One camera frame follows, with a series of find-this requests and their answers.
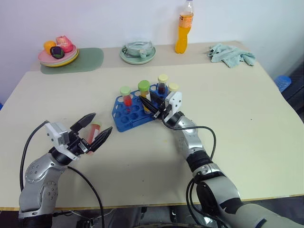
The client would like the dark red tube yellow cap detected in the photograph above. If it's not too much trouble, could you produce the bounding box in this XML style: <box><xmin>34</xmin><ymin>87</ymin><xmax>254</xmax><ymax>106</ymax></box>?
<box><xmin>157</xmin><ymin>74</ymin><xmax>170</xmax><ymax>95</ymax></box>

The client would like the dark base under table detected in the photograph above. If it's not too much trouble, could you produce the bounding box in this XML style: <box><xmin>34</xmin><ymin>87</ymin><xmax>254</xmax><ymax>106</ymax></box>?
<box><xmin>54</xmin><ymin>204</ymin><xmax>214</xmax><ymax>228</ymax></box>

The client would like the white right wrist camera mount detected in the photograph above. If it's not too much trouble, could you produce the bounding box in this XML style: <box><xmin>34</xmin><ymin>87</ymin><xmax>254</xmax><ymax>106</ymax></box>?
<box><xmin>162</xmin><ymin>91</ymin><xmax>184</xmax><ymax>122</ymax></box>

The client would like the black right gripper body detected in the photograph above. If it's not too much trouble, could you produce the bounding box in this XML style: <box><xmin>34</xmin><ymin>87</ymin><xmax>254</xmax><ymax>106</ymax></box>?
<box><xmin>150</xmin><ymin>91</ymin><xmax>172</xmax><ymax>120</ymax></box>

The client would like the pale green cup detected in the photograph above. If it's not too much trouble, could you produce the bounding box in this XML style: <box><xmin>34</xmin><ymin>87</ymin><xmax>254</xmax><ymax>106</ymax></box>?
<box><xmin>121</xmin><ymin>40</ymin><xmax>155</xmax><ymax>59</ymax></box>

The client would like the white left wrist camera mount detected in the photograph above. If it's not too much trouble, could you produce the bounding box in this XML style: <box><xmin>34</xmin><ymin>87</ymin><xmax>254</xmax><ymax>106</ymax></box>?
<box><xmin>44</xmin><ymin>122</ymin><xmax>80</xmax><ymax>162</ymax></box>

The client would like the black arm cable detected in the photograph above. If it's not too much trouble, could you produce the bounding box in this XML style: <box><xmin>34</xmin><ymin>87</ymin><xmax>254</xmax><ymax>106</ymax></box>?
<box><xmin>19</xmin><ymin>120</ymin><xmax>105</xmax><ymax>228</ymax></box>
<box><xmin>161</xmin><ymin>119</ymin><xmax>228</xmax><ymax>228</ymax></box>

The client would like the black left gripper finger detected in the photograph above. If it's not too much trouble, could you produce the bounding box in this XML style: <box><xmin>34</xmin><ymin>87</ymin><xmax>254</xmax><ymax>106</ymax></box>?
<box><xmin>69</xmin><ymin>113</ymin><xmax>96</xmax><ymax>132</ymax></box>
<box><xmin>88</xmin><ymin>126</ymin><xmax>113</xmax><ymax>153</ymax></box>

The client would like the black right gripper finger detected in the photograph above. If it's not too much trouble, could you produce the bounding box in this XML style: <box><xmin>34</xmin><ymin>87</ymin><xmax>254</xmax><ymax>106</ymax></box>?
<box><xmin>138</xmin><ymin>95</ymin><xmax>160</xmax><ymax>114</ymax></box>
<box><xmin>141</xmin><ymin>101</ymin><xmax>159</xmax><ymax>119</ymax></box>

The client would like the orange drink bottle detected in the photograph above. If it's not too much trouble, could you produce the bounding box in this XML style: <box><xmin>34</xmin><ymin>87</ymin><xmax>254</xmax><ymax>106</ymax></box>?
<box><xmin>174</xmin><ymin>0</ymin><xmax>195</xmax><ymax>55</ymax></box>

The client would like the pale green saucer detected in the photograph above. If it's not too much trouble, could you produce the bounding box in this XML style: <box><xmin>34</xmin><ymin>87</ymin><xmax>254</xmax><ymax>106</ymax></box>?
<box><xmin>119</xmin><ymin>44</ymin><xmax>157</xmax><ymax>65</ymax></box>

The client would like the yellow test tube green cap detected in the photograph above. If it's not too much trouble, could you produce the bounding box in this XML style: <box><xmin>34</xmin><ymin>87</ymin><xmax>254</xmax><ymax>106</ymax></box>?
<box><xmin>137</xmin><ymin>80</ymin><xmax>151</xmax><ymax>112</ymax></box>

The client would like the teal crumpled cloth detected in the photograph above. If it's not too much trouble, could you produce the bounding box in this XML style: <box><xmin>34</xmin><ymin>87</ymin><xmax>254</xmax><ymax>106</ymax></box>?
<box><xmin>206</xmin><ymin>43</ymin><xmax>257</xmax><ymax>68</ymax></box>

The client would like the red test tube green cap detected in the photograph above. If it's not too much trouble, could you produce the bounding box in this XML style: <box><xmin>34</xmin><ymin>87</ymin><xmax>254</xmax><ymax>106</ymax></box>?
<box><xmin>119</xmin><ymin>86</ymin><xmax>133</xmax><ymax>113</ymax></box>
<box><xmin>86</xmin><ymin>121</ymin><xmax>103</xmax><ymax>155</ymax></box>

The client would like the light green plate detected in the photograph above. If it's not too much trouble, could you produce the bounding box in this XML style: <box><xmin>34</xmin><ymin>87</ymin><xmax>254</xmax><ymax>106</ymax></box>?
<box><xmin>39</xmin><ymin>48</ymin><xmax>79</xmax><ymax>67</ymax></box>

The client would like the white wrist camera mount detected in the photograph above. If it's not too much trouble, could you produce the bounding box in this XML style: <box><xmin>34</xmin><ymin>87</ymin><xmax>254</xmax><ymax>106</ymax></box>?
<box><xmin>44</xmin><ymin>122</ymin><xmax>80</xmax><ymax>162</ymax></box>
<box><xmin>162</xmin><ymin>91</ymin><xmax>184</xmax><ymax>122</ymax></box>

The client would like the purple toy mangosteen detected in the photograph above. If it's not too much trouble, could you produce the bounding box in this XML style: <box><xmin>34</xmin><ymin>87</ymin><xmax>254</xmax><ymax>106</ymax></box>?
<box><xmin>49</xmin><ymin>46</ymin><xmax>65</xmax><ymax>59</ymax></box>

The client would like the pink plate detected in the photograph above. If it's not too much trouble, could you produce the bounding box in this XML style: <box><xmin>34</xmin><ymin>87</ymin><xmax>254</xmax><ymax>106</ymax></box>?
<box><xmin>38</xmin><ymin>44</ymin><xmax>78</xmax><ymax>64</ymax></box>

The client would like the pink toy peach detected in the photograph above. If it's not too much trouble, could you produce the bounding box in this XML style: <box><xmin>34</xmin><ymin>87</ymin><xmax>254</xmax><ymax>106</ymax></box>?
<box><xmin>55</xmin><ymin>35</ymin><xmax>73</xmax><ymax>54</ymax></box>

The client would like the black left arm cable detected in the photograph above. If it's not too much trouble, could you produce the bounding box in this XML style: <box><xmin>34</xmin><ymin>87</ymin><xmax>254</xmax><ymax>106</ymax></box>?
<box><xmin>19</xmin><ymin>120</ymin><xmax>105</xmax><ymax>228</ymax></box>

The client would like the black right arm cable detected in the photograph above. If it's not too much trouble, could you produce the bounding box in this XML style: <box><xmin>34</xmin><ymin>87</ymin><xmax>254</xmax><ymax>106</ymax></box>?
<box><xmin>161</xmin><ymin>119</ymin><xmax>228</xmax><ymax>228</ymax></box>

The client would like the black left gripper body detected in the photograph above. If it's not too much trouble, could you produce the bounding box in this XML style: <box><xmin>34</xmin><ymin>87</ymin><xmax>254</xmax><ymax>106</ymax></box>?
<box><xmin>67</xmin><ymin>130</ymin><xmax>93</xmax><ymax>155</ymax></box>

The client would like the test tube pale yellow cap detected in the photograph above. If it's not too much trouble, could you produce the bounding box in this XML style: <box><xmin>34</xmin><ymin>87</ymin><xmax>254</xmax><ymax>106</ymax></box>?
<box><xmin>168</xmin><ymin>82</ymin><xmax>180</xmax><ymax>96</ymax></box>

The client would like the yellow plate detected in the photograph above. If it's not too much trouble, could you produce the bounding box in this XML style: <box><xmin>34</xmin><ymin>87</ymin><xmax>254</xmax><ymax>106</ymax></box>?
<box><xmin>40</xmin><ymin>52</ymin><xmax>80</xmax><ymax>68</ymax></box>

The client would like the green table mat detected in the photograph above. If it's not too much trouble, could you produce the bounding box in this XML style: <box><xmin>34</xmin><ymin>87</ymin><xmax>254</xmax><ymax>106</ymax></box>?
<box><xmin>39</xmin><ymin>47</ymin><xmax>105</xmax><ymax>76</ymax></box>

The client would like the blue test tube rack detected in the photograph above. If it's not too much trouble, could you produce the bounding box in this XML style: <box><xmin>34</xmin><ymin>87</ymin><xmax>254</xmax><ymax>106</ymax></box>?
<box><xmin>111</xmin><ymin>83</ymin><xmax>172</xmax><ymax>133</ymax></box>

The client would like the blue plastic stool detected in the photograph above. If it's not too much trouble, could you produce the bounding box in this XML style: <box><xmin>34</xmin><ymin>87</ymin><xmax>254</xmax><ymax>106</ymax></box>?
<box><xmin>275</xmin><ymin>75</ymin><xmax>293</xmax><ymax>94</ymax></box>

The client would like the orange toy fruit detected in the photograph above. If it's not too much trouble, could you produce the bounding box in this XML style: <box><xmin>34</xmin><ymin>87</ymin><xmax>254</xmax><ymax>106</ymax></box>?
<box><xmin>43</xmin><ymin>40</ymin><xmax>57</xmax><ymax>56</ymax></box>

